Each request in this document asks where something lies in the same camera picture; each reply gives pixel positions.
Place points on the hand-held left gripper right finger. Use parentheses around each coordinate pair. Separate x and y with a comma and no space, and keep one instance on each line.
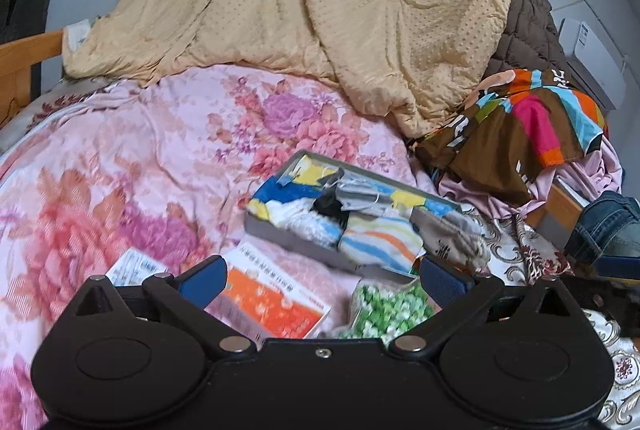
(442,282)

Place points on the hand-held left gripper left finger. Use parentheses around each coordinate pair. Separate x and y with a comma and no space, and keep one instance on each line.
(205,278)

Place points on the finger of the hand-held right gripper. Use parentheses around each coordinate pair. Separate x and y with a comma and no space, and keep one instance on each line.
(590,292)
(620,266)

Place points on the pastel striped cloth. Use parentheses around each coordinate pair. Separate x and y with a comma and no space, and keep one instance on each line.
(375,240)

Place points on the grey box with cartoon print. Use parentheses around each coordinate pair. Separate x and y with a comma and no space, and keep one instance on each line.
(290,235)

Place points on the grey face mask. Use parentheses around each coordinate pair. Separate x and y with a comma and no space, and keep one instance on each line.
(360,197)

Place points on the blue jeans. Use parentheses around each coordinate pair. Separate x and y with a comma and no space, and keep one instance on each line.
(605,220)

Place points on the white gold ornate bedcover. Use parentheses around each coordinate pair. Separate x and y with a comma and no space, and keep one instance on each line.
(620,370)

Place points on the bag of green candy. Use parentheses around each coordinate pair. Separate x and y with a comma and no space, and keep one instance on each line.
(390,310)

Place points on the orange white medicine box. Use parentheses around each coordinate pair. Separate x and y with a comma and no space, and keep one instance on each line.
(270,305)

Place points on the wooden furniture panel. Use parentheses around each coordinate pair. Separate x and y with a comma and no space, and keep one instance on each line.
(555,210)

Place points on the lilac cloth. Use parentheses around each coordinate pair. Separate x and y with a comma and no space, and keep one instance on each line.
(590,175)

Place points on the pink floral quilt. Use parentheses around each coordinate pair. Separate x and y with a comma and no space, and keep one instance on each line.
(125,160)

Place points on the colourful striped brown garment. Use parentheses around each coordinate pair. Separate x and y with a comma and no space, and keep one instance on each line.
(500,135)

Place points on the white air conditioner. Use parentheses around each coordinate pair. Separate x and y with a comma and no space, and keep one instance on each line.
(595,60)

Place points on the brown quilted jacket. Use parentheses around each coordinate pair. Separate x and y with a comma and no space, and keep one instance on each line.
(525,35)

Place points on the yellow dotted blanket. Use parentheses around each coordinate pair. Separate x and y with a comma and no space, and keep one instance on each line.
(300,10)

